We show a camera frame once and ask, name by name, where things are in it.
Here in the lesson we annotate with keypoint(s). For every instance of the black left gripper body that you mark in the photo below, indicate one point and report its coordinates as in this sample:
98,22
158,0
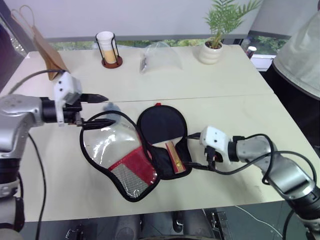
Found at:
73,113

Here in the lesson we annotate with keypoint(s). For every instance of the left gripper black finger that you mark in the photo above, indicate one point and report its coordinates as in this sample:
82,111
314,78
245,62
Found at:
93,98
100,123

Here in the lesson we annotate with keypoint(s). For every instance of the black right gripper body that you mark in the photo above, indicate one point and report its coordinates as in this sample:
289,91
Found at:
212,156

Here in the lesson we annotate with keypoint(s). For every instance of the black clear paddle case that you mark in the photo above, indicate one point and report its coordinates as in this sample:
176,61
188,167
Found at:
105,150

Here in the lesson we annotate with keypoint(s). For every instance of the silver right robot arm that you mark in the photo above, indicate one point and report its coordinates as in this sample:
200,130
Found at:
287,175

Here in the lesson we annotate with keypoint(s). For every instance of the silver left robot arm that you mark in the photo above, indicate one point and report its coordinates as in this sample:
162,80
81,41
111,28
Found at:
15,112

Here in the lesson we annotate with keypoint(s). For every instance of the black table tennis paddle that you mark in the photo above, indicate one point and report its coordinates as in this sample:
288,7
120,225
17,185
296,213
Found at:
162,125

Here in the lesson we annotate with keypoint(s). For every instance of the red zipper pull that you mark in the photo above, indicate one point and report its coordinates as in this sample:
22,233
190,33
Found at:
158,104

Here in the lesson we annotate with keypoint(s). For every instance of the brown paper bag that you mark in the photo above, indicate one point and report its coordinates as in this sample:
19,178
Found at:
51,58

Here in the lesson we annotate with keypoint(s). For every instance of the white paper cup stack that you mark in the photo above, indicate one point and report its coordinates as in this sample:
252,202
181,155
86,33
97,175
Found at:
106,40

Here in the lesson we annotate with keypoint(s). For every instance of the black curved lever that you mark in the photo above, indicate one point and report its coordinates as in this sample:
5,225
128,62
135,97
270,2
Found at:
178,222

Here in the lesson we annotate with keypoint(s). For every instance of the clear plastic bag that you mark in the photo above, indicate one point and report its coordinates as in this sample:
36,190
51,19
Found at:
162,58

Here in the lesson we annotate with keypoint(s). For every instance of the white ribbed plant pot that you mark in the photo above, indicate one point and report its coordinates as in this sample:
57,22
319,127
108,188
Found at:
210,55

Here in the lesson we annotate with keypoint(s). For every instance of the small white red cup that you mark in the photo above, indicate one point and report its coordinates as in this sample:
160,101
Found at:
251,51

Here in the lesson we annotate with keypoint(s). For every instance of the green palm plant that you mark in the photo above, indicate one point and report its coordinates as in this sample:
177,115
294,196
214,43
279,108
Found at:
225,17

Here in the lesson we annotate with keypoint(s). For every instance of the person in grey shirt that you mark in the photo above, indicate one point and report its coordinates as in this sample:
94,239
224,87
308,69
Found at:
302,55

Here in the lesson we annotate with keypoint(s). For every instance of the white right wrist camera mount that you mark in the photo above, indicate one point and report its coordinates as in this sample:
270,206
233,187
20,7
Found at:
215,138

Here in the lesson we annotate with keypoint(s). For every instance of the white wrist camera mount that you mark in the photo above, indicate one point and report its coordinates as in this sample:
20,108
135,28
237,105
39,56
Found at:
66,85
215,138

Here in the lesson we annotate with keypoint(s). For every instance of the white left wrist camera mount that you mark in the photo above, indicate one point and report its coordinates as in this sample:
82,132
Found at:
66,85

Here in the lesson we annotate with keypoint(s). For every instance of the black metal bracket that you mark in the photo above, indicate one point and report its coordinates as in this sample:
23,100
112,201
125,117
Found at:
219,225
75,232

